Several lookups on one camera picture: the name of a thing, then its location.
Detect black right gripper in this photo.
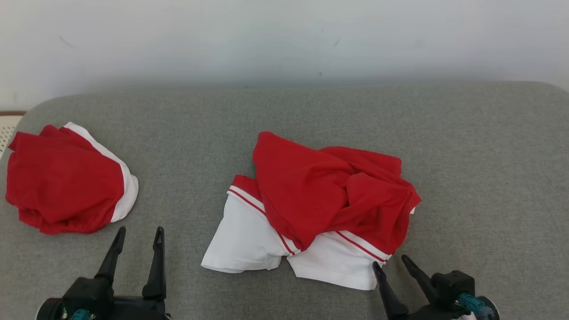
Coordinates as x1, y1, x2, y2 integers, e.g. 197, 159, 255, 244
373, 255, 501, 320

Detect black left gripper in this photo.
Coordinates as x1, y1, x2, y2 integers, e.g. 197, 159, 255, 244
36, 227, 172, 320

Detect red and white t-shirt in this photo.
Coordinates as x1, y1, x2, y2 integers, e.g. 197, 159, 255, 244
201, 131, 422, 291

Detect white perforated panel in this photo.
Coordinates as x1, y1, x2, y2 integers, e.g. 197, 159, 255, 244
0, 111, 27, 157

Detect red shorts with white stripe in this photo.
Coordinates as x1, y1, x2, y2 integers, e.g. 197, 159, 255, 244
5, 122, 139, 235

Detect teal right camera cable connector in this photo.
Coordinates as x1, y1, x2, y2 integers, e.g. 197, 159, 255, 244
458, 292, 486, 317

